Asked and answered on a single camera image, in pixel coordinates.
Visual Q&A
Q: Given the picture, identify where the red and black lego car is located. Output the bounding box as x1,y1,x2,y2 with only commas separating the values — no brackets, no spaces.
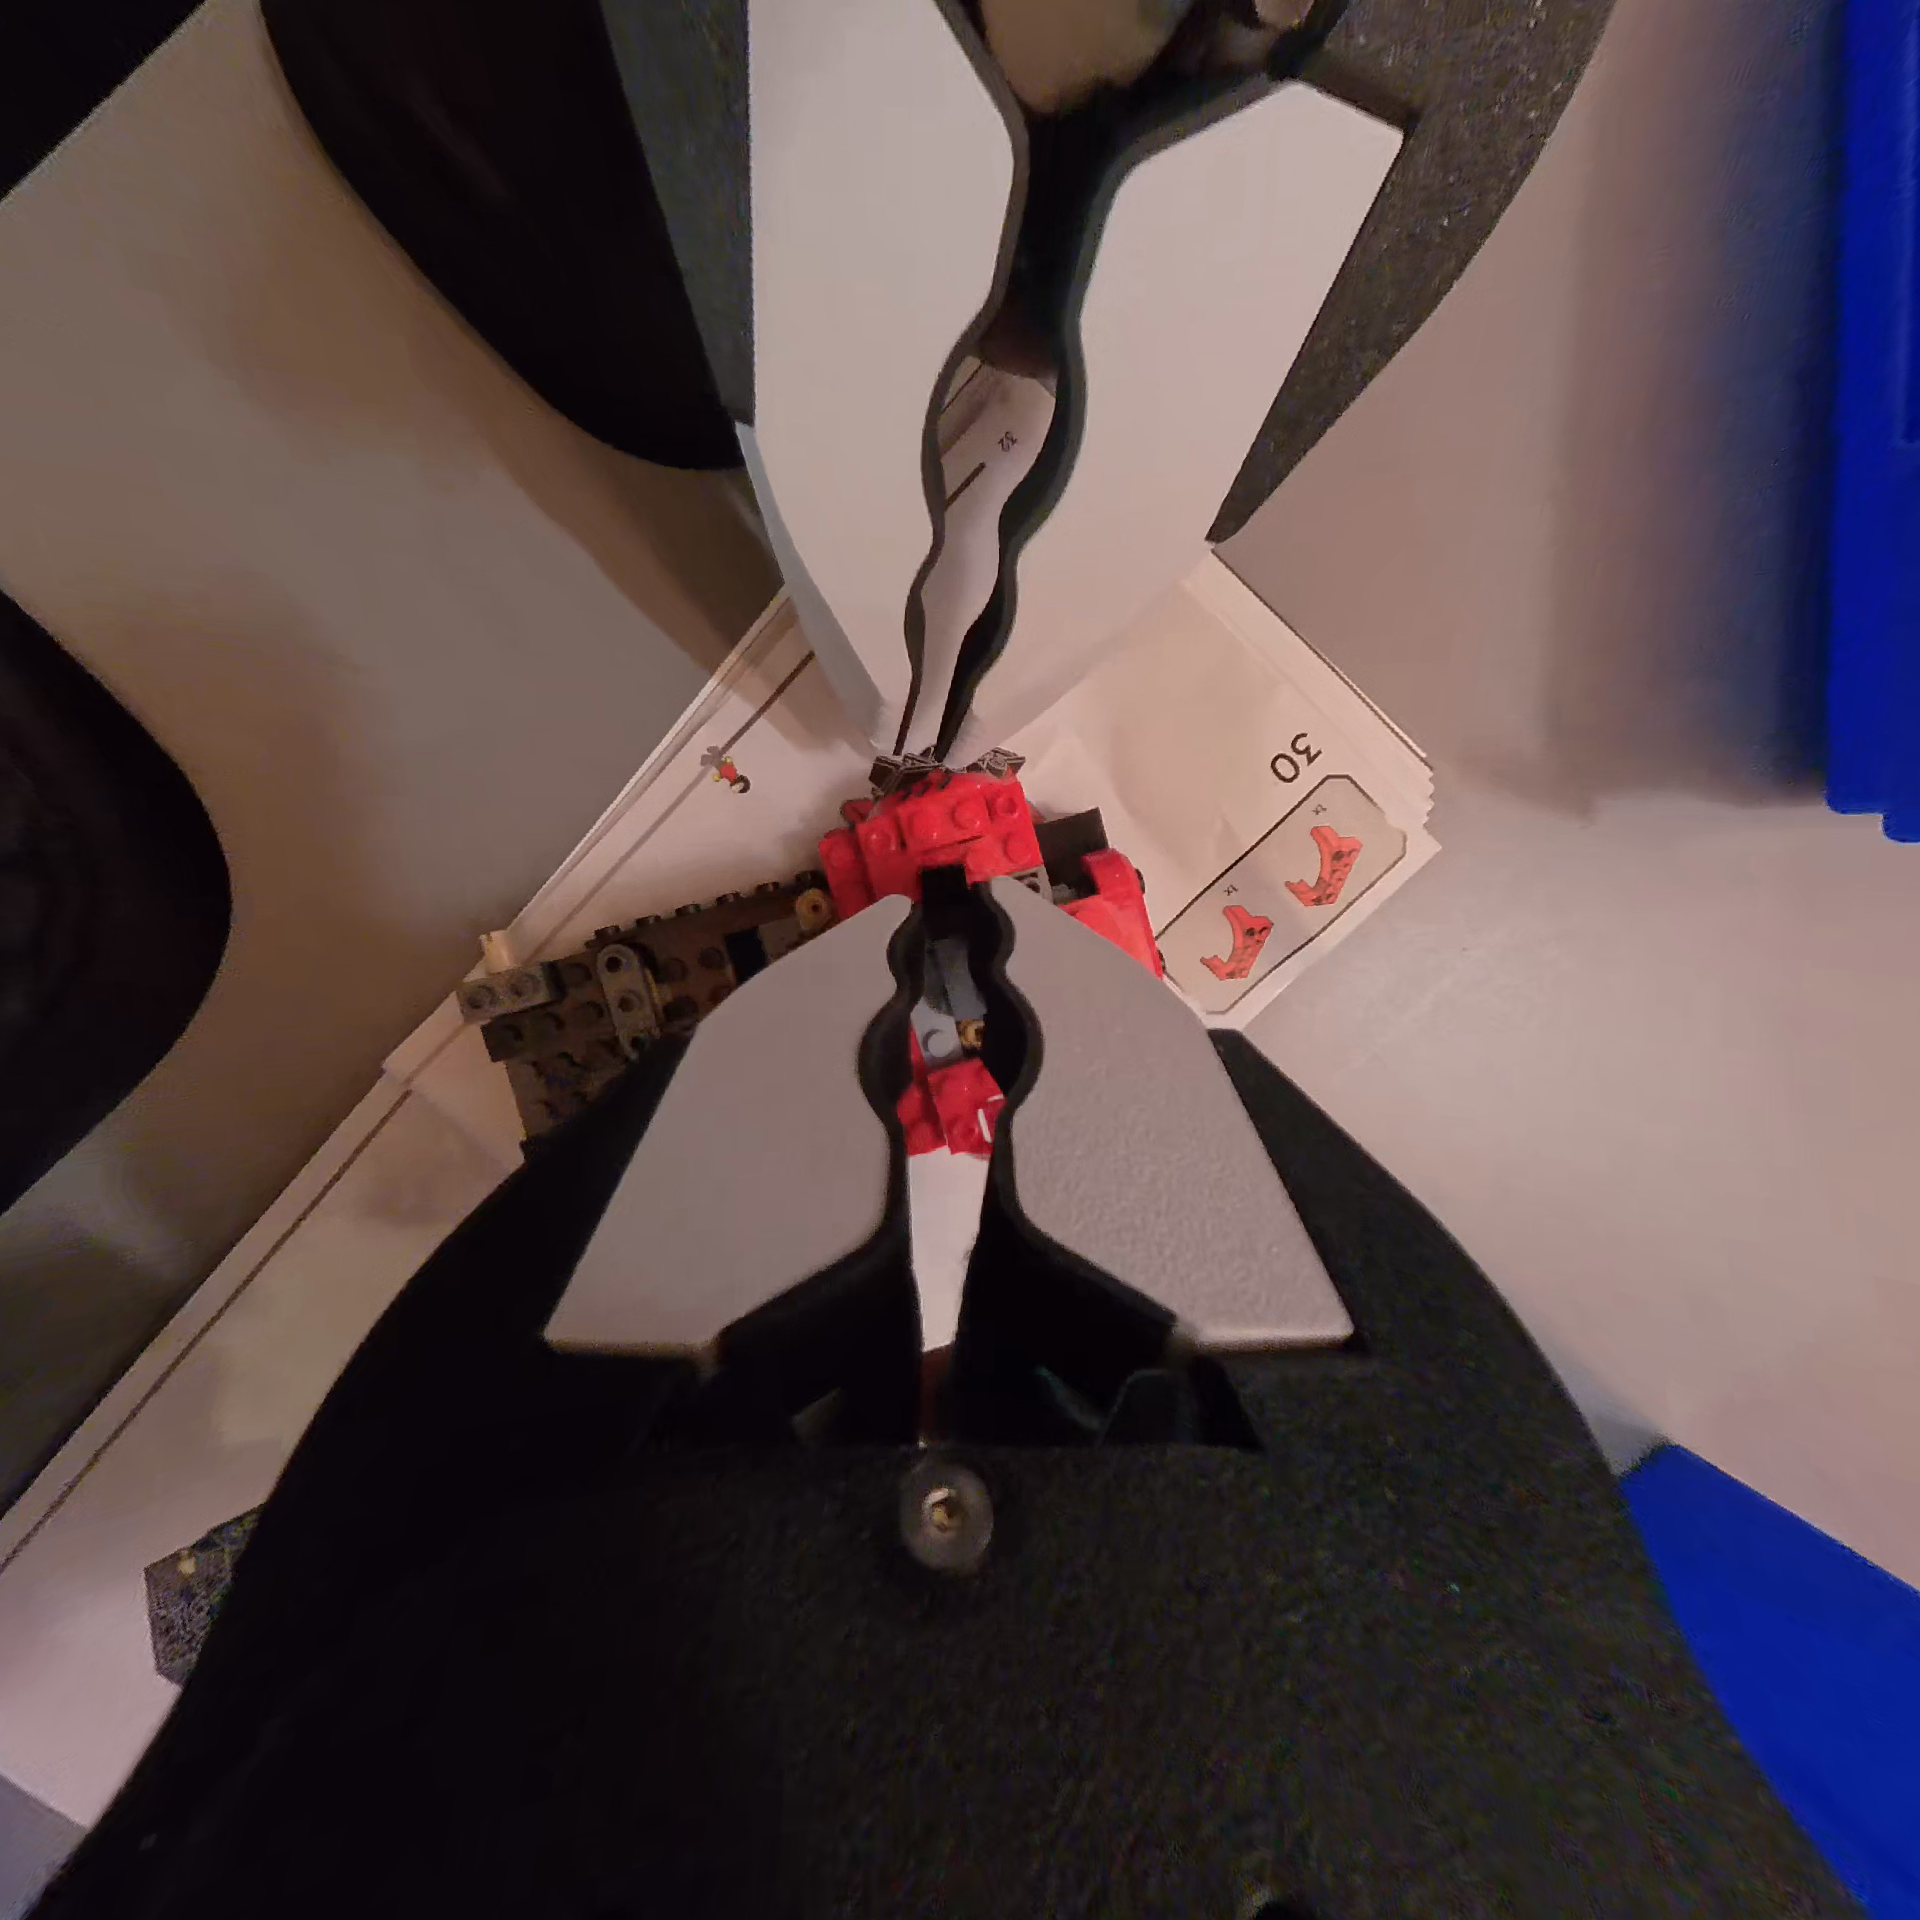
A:
458,747,1169,1164

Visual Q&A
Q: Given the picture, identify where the person's black sweater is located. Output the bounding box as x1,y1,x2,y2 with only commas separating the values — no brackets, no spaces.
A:
0,0,204,197

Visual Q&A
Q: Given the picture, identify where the black dimpled cushion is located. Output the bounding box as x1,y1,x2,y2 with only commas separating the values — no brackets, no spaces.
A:
0,591,233,1217
264,0,752,470

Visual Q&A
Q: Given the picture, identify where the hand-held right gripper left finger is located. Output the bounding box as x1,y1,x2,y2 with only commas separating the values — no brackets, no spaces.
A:
545,895,922,1370

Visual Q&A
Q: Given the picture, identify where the blue divided plastic bin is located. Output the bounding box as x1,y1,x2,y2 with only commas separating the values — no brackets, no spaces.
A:
1620,1439,1920,1920

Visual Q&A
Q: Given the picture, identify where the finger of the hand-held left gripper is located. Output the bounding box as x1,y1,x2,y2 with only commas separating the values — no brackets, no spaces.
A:
938,81,1409,758
739,0,1038,753

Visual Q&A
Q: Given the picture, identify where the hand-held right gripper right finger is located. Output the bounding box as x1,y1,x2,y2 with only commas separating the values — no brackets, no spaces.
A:
957,877,1355,1404

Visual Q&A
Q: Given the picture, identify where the lego instruction booklet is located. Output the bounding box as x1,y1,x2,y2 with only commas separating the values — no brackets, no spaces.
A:
0,359,1444,1828

